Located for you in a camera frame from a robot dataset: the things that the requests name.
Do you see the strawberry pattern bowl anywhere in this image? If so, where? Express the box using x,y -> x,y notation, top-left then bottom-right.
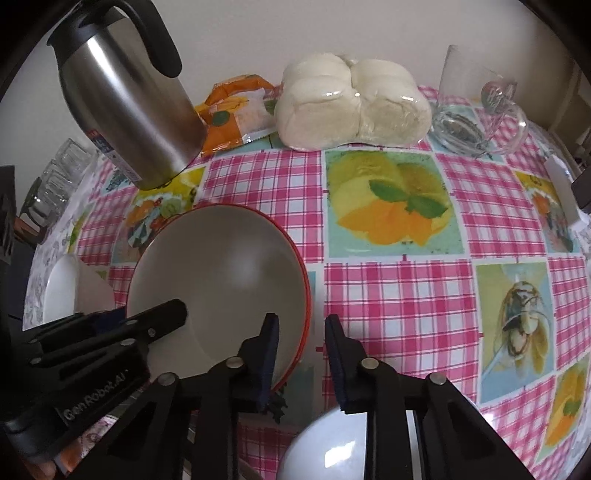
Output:
126,204 -> 311,388

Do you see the light blue bowl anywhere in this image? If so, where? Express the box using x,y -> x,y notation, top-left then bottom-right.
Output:
275,391 -> 500,480

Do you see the floral pink rimmed plate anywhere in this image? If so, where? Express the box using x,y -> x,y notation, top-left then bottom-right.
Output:
56,415 -> 117,476

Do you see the small white bowl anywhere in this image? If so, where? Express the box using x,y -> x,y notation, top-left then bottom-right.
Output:
43,254 -> 115,323

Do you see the grey floral under cloth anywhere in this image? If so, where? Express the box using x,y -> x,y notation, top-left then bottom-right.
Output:
22,183 -> 95,330

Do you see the pink checkered fruit tablecloth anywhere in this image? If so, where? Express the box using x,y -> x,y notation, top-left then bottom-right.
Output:
68,135 -> 590,479

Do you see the clear drinking glass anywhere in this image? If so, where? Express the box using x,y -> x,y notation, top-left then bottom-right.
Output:
41,139 -> 98,205

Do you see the orange snack packet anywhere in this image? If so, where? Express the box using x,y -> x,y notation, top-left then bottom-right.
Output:
194,74 -> 280,157

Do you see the bag of white buns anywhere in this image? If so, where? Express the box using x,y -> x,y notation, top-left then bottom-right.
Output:
274,53 -> 432,151

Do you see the stainless steel thermos jug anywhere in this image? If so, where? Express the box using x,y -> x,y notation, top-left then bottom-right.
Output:
47,1 -> 206,190

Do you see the white power strip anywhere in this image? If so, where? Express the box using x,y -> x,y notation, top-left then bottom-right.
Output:
544,154 -> 589,232

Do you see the clear glass mug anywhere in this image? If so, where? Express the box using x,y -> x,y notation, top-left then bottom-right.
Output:
431,45 -> 529,158

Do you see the black power adapter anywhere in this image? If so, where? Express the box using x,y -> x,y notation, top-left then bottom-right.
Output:
571,170 -> 591,215

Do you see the glass teapot black handle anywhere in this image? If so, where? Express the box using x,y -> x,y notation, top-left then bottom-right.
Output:
20,177 -> 58,243

